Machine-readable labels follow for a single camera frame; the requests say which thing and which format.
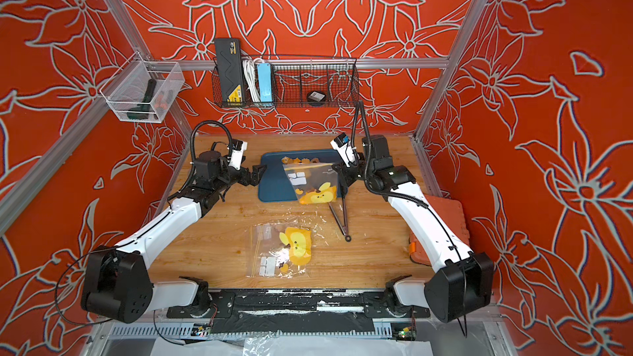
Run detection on clear resealable bag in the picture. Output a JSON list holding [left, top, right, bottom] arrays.
[[283, 162, 339, 205]]

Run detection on black metal tongs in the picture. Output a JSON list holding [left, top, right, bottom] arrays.
[[328, 198, 352, 242]]

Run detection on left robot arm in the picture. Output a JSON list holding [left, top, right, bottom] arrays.
[[80, 120, 266, 324]]

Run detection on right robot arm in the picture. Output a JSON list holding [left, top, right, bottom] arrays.
[[331, 102, 495, 331]]

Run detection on clear bag with yellow toys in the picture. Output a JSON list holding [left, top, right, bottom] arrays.
[[246, 220, 319, 279]]

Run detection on blue plastic tray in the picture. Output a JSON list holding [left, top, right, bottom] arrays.
[[258, 149, 342, 203]]

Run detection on orange tool case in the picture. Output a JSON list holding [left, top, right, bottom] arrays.
[[408, 194, 470, 266]]

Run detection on light blue box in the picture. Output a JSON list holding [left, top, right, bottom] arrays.
[[256, 63, 274, 104]]

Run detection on clear acrylic bin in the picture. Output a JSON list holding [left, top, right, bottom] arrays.
[[99, 52, 185, 124]]

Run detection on black box with yellow label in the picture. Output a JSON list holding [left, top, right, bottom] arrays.
[[214, 38, 245, 107]]

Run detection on black wire basket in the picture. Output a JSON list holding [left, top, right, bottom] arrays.
[[212, 57, 360, 109]]

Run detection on dark green screwdriver handle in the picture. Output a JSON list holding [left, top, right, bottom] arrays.
[[127, 78, 157, 120]]

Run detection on white cable bundle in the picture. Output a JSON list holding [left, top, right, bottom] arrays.
[[242, 58, 262, 105]]

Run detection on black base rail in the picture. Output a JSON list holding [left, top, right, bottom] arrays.
[[162, 289, 431, 342]]

